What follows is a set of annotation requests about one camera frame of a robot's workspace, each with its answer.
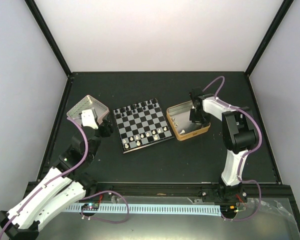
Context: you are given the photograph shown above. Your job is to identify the black frame post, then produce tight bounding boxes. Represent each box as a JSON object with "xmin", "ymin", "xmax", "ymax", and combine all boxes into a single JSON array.
[
  {"xmin": 24, "ymin": 0, "xmax": 72, "ymax": 77},
  {"xmin": 244, "ymin": 0, "xmax": 294, "ymax": 77}
]

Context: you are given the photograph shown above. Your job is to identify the black frame post left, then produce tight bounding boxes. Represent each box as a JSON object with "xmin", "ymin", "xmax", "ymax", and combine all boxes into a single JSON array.
[{"xmin": 24, "ymin": 0, "xmax": 72, "ymax": 77}]

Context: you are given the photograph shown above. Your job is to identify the black front rail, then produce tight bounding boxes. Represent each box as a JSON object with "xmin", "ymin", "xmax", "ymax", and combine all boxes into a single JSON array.
[{"xmin": 27, "ymin": 181, "xmax": 293, "ymax": 201}]

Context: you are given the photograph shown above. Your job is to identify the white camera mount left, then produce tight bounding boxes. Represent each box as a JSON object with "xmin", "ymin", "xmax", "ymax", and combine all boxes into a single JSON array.
[{"xmin": 81, "ymin": 108, "xmax": 99, "ymax": 130}]

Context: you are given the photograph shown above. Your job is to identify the white slotted cable duct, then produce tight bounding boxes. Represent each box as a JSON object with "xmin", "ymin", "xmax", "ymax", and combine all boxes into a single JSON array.
[{"xmin": 64, "ymin": 202, "xmax": 222, "ymax": 217}]

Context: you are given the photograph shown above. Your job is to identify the black white chessboard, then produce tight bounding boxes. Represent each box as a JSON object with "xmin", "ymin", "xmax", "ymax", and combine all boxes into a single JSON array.
[{"xmin": 112, "ymin": 98, "xmax": 174, "ymax": 154}]

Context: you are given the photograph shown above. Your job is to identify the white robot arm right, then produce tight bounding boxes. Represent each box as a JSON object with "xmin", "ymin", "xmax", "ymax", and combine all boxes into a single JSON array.
[{"xmin": 189, "ymin": 87, "xmax": 261, "ymax": 202}]

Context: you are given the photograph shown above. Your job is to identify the pink metal tin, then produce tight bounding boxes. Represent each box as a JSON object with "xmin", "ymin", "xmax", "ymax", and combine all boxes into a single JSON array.
[{"xmin": 66, "ymin": 95, "xmax": 110, "ymax": 128}]

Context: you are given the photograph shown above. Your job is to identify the black frame post right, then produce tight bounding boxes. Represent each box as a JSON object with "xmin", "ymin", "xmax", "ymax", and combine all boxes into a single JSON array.
[{"xmin": 244, "ymin": 0, "xmax": 294, "ymax": 77}]

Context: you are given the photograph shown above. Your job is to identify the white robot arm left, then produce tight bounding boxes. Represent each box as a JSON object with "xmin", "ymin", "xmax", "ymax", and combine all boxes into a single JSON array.
[{"xmin": 0, "ymin": 119, "xmax": 113, "ymax": 240}]

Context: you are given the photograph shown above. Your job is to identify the gold metal tin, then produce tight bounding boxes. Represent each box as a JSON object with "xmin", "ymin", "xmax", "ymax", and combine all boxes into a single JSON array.
[{"xmin": 166, "ymin": 100, "xmax": 211, "ymax": 141}]

